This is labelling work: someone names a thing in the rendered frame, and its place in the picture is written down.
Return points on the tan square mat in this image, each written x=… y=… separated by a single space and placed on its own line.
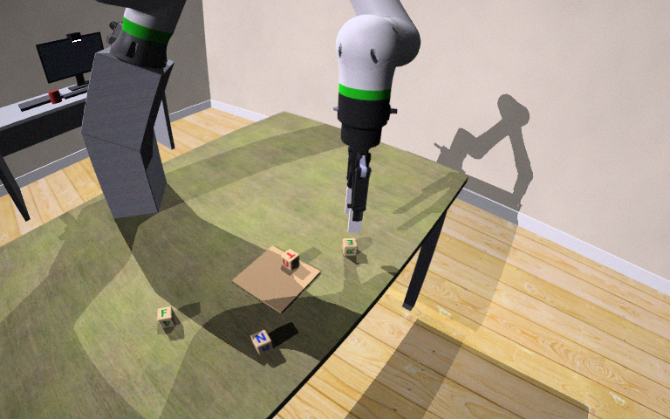
x=274 y=284

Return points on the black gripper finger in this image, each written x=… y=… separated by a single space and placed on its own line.
x=360 y=181
x=348 y=199

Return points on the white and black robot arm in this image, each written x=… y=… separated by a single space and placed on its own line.
x=369 y=46

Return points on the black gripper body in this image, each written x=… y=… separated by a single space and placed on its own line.
x=360 y=141

